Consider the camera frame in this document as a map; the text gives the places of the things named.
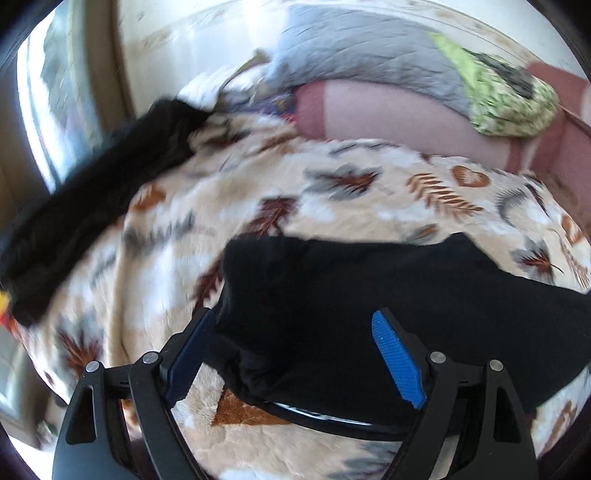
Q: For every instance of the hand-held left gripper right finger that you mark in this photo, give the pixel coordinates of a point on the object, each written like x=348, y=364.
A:
x=398, y=364

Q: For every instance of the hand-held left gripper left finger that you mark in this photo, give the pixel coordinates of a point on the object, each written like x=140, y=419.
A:
x=184, y=364

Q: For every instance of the black pants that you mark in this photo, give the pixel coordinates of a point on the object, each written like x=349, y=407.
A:
x=369, y=318

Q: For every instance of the leaf print fleece blanket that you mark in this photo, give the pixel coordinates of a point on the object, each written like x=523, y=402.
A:
x=286, y=198

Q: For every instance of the pink pillow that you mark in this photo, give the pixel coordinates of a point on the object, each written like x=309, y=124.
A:
x=406, y=124

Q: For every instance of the green patterned cloth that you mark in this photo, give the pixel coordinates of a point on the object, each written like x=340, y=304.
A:
x=503, y=97

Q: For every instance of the window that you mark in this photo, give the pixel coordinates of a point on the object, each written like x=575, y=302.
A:
x=51, y=92

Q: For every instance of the grey quilted blanket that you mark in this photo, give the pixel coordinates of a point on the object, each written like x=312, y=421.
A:
x=369, y=55

